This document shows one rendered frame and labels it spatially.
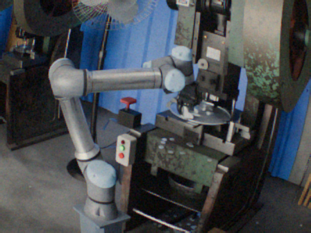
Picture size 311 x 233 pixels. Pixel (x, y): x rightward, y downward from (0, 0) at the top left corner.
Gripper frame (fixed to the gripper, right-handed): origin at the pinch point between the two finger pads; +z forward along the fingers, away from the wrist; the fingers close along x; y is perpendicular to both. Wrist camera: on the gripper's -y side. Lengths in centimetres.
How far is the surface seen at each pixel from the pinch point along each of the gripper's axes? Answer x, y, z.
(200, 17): 33.6, -7.4, -33.7
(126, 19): 51, -70, -9
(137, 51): 123, -129, 77
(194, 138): 3.3, 2.0, 14.5
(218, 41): 31.6, 2.3, -23.1
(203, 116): 8.5, 4.1, 5.1
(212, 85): 19.5, 3.0, -4.4
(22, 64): 15, -156, 20
